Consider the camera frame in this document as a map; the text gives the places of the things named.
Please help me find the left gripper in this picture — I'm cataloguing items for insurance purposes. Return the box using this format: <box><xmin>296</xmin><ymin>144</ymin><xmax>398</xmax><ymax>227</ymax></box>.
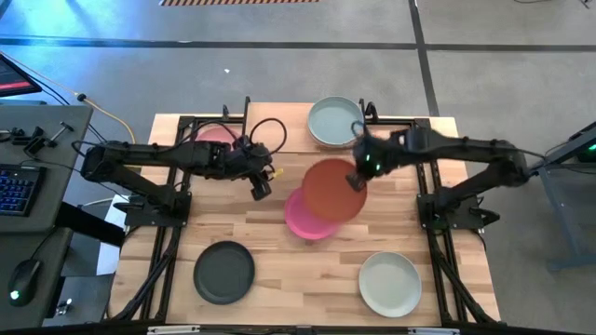
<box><xmin>225</xmin><ymin>141</ymin><xmax>276</xmax><ymax>202</ymax></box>

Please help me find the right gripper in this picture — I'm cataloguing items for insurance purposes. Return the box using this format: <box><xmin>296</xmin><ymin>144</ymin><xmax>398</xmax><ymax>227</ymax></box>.
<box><xmin>345</xmin><ymin>132</ymin><xmax>406</xmax><ymax>193</ymax></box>

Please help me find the orange plate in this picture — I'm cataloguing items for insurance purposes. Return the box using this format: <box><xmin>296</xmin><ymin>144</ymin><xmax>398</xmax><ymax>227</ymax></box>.
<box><xmin>301</xmin><ymin>157</ymin><xmax>369</xmax><ymax>223</ymax></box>

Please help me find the light pink plate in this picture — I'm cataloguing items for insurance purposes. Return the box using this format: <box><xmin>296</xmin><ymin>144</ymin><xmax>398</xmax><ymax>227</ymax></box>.
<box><xmin>194</xmin><ymin>125</ymin><xmax>244</xmax><ymax>146</ymax></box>

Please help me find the teal grey plate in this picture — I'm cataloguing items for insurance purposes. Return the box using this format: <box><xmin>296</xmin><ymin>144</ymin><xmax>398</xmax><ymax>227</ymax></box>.
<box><xmin>306</xmin><ymin>96</ymin><xmax>365</xmax><ymax>149</ymax></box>

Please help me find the magenta plate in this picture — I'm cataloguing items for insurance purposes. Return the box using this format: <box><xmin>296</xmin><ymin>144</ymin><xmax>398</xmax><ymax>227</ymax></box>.
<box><xmin>284</xmin><ymin>185</ymin><xmax>344</xmax><ymax>241</ymax></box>

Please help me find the pale green plate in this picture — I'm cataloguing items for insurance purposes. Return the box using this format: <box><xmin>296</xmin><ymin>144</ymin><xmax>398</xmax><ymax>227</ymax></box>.
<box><xmin>358</xmin><ymin>250</ymin><xmax>423</xmax><ymax>319</ymax></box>

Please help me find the dark grey plate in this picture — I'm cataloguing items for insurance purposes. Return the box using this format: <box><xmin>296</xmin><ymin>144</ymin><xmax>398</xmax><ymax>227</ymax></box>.
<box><xmin>193</xmin><ymin>240</ymin><xmax>256</xmax><ymax>306</ymax></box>

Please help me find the wooden shelf with black legs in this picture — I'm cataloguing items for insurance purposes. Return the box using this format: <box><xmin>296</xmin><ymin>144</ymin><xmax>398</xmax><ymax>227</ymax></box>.
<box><xmin>240</xmin><ymin>96</ymin><xmax>369</xmax><ymax>157</ymax></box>

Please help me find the white paper sheet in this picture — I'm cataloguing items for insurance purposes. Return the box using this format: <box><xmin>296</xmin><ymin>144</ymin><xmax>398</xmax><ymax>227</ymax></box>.
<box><xmin>95</xmin><ymin>194</ymin><xmax>131</xmax><ymax>276</ymax></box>

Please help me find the grey metal stand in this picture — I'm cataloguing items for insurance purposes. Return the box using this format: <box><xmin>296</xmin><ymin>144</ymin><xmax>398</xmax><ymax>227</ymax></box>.
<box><xmin>511</xmin><ymin>119</ymin><xmax>596</xmax><ymax>274</ymax></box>

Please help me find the grey desk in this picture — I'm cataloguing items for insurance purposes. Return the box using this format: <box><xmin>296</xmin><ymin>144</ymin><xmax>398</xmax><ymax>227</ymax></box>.
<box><xmin>0</xmin><ymin>104</ymin><xmax>94</xmax><ymax>327</ymax></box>

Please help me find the black desk clamp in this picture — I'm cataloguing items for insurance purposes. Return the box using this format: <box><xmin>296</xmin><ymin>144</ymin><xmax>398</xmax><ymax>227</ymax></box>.
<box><xmin>8</xmin><ymin>121</ymin><xmax>75</xmax><ymax>159</ymax></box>

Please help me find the black device with green light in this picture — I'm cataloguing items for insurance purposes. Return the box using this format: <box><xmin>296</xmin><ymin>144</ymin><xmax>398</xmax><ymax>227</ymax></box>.
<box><xmin>576</xmin><ymin>139</ymin><xmax>596</xmax><ymax>164</ymax></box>

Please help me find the small silver bolt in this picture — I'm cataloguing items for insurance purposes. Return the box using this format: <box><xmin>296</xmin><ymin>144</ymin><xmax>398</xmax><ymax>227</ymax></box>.
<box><xmin>54</xmin><ymin>297</ymin><xmax>74</xmax><ymax>317</ymax></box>

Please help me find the backlit black keyboard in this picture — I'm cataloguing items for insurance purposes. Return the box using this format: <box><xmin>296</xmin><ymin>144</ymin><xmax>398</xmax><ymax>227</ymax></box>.
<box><xmin>0</xmin><ymin>163</ymin><xmax>47</xmax><ymax>218</ymax></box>

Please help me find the computer monitor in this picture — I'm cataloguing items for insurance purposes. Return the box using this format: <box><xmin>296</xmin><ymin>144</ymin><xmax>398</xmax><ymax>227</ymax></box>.
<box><xmin>0</xmin><ymin>52</ymin><xmax>43</xmax><ymax>99</ymax></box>

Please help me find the black computer mouse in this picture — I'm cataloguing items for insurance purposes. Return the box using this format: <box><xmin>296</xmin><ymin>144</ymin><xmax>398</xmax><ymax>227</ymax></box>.
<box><xmin>7</xmin><ymin>259</ymin><xmax>42</xmax><ymax>308</ymax></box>

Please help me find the black looped cable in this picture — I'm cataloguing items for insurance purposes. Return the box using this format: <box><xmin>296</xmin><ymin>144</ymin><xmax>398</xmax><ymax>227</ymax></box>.
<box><xmin>349</xmin><ymin>120</ymin><xmax>370</xmax><ymax>140</ymax></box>
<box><xmin>249</xmin><ymin>117</ymin><xmax>288</xmax><ymax>157</ymax></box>

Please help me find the black aluminium table frame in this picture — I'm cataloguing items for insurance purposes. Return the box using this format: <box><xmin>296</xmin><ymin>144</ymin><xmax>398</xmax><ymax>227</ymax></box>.
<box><xmin>104</xmin><ymin>115</ymin><xmax>502</xmax><ymax>327</ymax></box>

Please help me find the silver bracket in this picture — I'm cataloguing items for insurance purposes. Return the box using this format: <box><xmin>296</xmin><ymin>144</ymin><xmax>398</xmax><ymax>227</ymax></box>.
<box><xmin>147</xmin><ymin>325</ymin><xmax>201</xmax><ymax>335</ymax></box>
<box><xmin>407</xmin><ymin>327</ymin><xmax>461</xmax><ymax>335</ymax></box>

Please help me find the yellow cable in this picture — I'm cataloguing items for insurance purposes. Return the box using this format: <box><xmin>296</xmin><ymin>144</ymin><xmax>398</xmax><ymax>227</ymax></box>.
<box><xmin>0</xmin><ymin>49</ymin><xmax>137</xmax><ymax>145</ymax></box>

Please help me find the black strap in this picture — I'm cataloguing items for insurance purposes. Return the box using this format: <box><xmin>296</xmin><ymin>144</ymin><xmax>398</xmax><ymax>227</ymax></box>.
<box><xmin>55</xmin><ymin>202</ymin><xmax>127</xmax><ymax>248</ymax></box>

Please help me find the black floor cable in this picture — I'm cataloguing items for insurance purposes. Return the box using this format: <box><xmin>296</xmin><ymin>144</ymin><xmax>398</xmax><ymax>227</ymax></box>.
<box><xmin>27</xmin><ymin>74</ymin><xmax>141</xmax><ymax>157</ymax></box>

